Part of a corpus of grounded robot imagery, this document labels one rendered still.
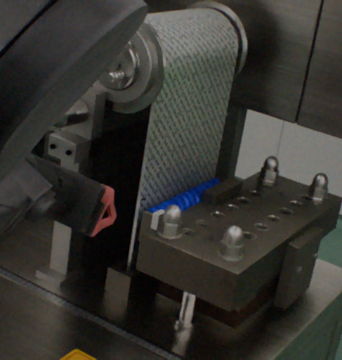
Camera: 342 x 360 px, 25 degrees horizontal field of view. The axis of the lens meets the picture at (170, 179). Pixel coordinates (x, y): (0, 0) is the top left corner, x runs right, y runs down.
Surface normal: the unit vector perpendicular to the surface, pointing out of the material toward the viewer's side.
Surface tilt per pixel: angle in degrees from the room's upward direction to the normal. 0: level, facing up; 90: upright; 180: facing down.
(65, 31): 55
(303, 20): 90
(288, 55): 90
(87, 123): 90
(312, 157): 90
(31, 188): 33
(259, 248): 0
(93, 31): 49
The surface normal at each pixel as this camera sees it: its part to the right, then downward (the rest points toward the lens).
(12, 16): 0.12, -0.07
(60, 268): -0.54, 0.24
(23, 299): 0.15, -0.92
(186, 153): 0.83, 0.32
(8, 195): 0.62, -0.63
